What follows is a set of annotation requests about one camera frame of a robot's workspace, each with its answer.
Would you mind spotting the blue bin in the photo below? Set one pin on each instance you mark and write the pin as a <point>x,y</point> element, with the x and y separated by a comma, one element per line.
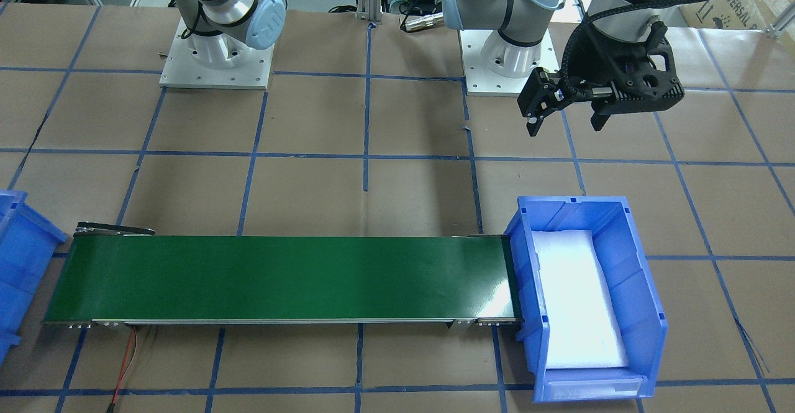
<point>28,241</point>
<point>635,300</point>

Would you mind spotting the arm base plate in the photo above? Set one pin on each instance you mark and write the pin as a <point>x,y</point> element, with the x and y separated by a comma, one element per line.
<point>219,62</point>
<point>495,68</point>

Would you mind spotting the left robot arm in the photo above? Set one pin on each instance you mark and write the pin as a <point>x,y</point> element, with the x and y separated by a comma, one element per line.
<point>524,22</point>

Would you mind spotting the brown paper table cover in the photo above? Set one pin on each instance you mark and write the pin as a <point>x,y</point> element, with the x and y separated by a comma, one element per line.
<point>365,130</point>

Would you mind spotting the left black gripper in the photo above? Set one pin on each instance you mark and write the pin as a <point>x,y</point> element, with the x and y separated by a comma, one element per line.
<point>584,64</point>

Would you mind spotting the green conveyor belt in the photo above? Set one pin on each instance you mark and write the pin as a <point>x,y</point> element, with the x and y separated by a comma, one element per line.
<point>183,280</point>

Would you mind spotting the white foam pad bin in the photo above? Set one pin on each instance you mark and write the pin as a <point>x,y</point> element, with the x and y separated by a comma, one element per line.
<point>583,329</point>

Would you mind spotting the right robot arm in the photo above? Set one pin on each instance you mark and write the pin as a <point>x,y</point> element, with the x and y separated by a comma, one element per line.
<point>220,32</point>

